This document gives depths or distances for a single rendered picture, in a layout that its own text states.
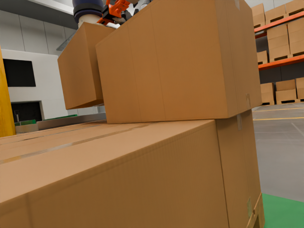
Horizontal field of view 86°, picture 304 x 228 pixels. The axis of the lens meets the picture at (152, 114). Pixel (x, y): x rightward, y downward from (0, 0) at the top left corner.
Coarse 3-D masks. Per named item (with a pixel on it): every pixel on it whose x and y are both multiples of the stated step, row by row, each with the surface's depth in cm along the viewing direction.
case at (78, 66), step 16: (80, 32) 87; (96, 32) 87; (80, 48) 90; (64, 64) 115; (80, 64) 94; (96, 64) 85; (64, 80) 121; (80, 80) 97; (96, 80) 85; (64, 96) 127; (80, 96) 101; (96, 96) 84
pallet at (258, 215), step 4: (260, 196) 72; (260, 200) 72; (256, 204) 67; (260, 204) 71; (256, 208) 66; (260, 208) 71; (252, 212) 65; (256, 212) 66; (260, 212) 70; (252, 216) 62; (256, 216) 66; (260, 216) 70; (264, 216) 75; (252, 220) 61; (256, 220) 68; (260, 220) 69; (264, 220) 74; (248, 224) 58; (252, 224) 61; (256, 224) 69; (260, 224) 69; (264, 224) 74
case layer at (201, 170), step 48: (0, 144) 58; (48, 144) 41; (96, 144) 32; (144, 144) 26; (192, 144) 34; (240, 144) 58; (0, 192) 15; (48, 192) 15; (96, 192) 19; (144, 192) 24; (192, 192) 33; (240, 192) 54
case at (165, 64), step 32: (160, 0) 51; (192, 0) 44; (224, 0) 45; (128, 32) 63; (160, 32) 53; (192, 32) 45; (224, 32) 43; (128, 64) 66; (160, 64) 54; (192, 64) 46; (224, 64) 42; (256, 64) 67; (128, 96) 68; (160, 96) 56; (192, 96) 48; (224, 96) 41; (256, 96) 63
